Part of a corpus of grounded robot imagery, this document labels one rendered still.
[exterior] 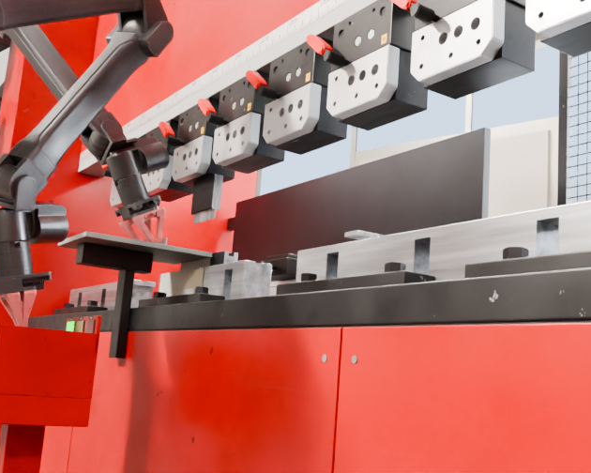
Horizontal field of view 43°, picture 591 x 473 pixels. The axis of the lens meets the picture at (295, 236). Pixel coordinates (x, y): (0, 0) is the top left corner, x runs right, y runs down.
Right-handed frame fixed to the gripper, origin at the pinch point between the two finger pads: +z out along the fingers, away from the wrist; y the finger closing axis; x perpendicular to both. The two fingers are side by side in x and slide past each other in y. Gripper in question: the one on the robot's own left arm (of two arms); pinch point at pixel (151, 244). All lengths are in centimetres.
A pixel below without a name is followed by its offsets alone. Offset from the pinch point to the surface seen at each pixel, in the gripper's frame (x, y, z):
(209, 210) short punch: -13.9, -2.8, -2.6
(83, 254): 15.2, -2.4, -2.9
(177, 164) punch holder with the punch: -15.3, 6.6, -14.5
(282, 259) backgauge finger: -25.9, -4.9, 13.0
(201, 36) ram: -30, 2, -40
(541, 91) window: -279, 103, -1
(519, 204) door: -246, 111, 50
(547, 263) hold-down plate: 3, -97, 12
